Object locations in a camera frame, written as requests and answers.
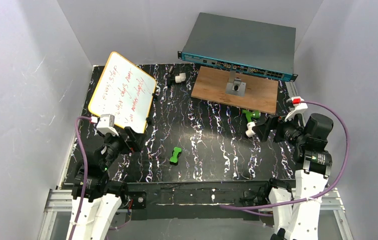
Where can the wooden board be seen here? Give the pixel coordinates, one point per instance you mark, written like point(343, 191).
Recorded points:
point(260, 93)

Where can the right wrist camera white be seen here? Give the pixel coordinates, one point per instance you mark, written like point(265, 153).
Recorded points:
point(299, 107)

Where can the green bone-shaped eraser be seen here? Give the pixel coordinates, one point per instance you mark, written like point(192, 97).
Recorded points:
point(175, 155)

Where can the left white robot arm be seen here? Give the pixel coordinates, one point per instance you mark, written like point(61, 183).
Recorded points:
point(95, 197)

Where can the grey metal bracket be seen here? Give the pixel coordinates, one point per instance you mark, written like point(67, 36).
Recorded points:
point(235, 86)

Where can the black and white marker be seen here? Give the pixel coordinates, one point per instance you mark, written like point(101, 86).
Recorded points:
point(170, 78)

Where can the yellow-framed whiteboard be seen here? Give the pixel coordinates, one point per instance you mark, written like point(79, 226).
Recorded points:
point(124, 91)

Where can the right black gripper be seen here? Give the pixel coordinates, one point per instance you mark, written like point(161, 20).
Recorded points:
point(271, 125)

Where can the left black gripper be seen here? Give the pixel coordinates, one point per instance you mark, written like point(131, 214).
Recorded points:
point(128, 139)

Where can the aluminium frame rail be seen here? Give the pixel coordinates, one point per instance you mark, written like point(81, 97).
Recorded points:
point(147, 196)

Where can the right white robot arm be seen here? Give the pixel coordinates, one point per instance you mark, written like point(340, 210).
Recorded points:
point(296, 214)

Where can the teal network switch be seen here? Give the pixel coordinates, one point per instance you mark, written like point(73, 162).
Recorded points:
point(251, 47)

